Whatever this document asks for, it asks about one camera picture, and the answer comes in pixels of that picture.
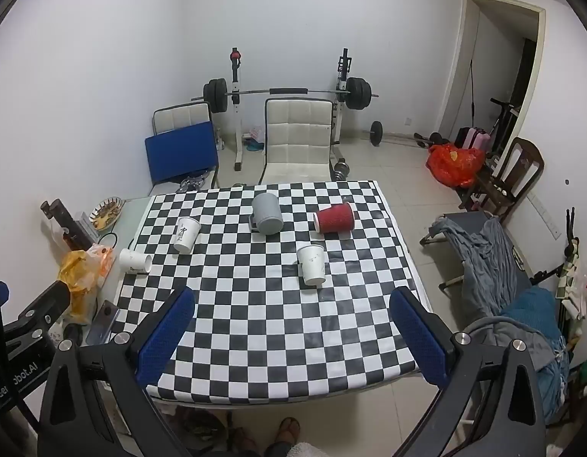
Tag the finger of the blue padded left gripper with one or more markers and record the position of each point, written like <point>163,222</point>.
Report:
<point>73,418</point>

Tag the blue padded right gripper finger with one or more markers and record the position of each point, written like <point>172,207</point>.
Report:
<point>488,402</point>

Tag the white paper cup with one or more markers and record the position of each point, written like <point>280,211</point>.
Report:
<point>311,261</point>
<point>186,234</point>

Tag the white paper cup off-cloth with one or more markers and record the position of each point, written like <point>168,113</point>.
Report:
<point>131,261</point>

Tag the red paper cup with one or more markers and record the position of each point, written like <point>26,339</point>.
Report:
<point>338,218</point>

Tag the orange plastic bag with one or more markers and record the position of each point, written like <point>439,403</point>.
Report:
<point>84,273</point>

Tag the grey cloth on cot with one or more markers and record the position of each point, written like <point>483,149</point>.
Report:
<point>494,274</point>

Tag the plate with snacks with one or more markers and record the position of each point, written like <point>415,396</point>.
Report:
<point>106,213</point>

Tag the person's foot in sandal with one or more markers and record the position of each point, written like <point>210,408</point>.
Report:
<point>288,432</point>

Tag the black white checkered tablecloth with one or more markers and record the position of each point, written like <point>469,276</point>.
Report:
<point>259,334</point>

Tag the red plastic bag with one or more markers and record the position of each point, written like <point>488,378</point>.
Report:
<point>454,167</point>

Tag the dark wooden chair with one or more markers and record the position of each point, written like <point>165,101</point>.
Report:
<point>503,191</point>

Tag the grey mug lying down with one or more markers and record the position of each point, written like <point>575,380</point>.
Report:
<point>266,217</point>

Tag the blue board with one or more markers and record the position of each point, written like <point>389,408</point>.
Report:
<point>182,151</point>

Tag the pink suitcase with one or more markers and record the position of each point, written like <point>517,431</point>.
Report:
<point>472,138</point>

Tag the small dumbbell on floor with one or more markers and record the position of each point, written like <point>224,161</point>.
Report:
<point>377,135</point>

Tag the barbell with black plates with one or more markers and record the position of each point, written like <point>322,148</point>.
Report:
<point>357,94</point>

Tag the white padded chair centre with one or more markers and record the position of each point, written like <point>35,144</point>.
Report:
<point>297,147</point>

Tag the white barbell rack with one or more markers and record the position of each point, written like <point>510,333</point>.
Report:
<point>336,111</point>

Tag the folding cot frame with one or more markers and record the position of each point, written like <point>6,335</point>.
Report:
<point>471,222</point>

